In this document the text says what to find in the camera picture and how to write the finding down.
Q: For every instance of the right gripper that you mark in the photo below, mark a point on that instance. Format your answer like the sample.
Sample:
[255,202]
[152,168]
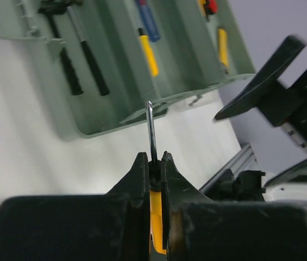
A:
[283,107]

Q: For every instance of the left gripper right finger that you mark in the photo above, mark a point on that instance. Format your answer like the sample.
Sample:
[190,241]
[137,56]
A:
[232,221]

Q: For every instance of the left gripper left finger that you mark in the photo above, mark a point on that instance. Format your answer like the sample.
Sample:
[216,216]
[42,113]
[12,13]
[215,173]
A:
[112,226]

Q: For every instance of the yellow utility knife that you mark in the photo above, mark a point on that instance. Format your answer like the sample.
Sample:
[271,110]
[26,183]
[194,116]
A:
[223,48]

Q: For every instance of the yellow handle screwdriver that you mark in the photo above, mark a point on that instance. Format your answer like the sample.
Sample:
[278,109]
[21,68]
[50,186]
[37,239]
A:
[155,186]

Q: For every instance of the red black pliers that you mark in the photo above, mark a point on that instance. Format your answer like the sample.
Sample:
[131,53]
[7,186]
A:
[212,6]

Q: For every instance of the yellow black screwdriver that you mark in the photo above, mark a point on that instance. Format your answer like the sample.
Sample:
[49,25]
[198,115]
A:
[148,51]

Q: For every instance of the orange utility knife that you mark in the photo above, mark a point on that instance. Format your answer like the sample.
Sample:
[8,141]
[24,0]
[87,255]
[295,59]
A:
[202,5]

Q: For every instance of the red blue screwdriver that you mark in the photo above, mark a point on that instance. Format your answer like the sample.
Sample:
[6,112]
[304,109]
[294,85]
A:
[148,20]

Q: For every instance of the steel claw hammer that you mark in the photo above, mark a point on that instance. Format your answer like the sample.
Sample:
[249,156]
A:
[88,54]

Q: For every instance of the green plastic toolbox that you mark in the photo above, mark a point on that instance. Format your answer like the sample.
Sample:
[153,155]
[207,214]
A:
[187,56]

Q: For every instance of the black rubber mallet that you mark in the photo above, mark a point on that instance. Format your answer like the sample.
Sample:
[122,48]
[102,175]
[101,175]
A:
[51,9]

